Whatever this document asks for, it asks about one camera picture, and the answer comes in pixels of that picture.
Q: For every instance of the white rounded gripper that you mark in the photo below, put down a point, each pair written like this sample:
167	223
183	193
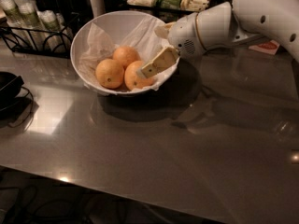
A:
183	34

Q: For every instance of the orange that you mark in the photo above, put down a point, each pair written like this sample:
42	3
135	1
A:
125	55
133	80
109	74

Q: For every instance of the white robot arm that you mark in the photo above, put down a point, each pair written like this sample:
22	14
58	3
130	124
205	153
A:
228	25

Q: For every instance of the translucent plastic bowl liner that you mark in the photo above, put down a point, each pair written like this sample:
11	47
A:
96	44

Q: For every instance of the white bowl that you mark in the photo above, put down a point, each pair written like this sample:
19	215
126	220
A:
115	22

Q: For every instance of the green packet stack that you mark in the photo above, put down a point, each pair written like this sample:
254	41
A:
171	4

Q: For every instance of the cream packet stack right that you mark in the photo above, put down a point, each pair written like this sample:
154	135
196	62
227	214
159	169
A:
194	5

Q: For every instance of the black condiment shelf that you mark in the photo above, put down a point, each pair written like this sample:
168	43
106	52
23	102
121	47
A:
174	11

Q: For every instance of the white cylindrical container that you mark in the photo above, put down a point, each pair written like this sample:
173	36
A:
96	0

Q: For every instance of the right paper cup stack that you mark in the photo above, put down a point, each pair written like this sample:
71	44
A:
51	22

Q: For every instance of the paper cup stack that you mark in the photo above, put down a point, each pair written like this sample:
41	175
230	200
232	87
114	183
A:
32	23
12	13
51	22

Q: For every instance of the middle paper cup stack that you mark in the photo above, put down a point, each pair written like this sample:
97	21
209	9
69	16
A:
32	23

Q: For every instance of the black pan on stand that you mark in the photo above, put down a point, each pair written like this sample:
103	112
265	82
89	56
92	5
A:
16	101

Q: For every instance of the left paper cup stack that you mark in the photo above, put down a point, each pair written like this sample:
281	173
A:
12	13

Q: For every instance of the black wire cup rack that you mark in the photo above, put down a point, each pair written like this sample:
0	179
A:
17	39

